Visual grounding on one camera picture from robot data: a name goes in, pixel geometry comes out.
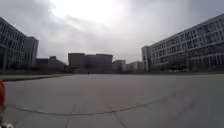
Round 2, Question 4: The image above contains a low dark building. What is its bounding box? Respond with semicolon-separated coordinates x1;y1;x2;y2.
35;55;70;74

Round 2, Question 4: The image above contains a small grey building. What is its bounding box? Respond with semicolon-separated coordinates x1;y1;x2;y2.
112;59;128;73

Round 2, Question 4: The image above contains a small pale building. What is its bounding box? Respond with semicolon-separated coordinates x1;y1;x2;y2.
126;60;145;72

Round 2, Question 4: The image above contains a long many-windowed building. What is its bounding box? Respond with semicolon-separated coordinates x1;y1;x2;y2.
140;13;224;73

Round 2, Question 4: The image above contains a grey paved plaza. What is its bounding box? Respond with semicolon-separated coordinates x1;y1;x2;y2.
0;73;224;128

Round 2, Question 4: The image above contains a large glass-fronted building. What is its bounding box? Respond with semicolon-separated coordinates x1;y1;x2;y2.
0;16;40;72

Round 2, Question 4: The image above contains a dark raised kerb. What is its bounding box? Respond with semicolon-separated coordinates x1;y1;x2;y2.
0;73;73;83

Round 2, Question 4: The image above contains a robot's own part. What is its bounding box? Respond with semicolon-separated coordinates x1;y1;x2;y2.
0;79;14;128

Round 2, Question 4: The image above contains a wide blocky grey building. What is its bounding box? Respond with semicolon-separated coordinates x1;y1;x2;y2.
67;52;114;75

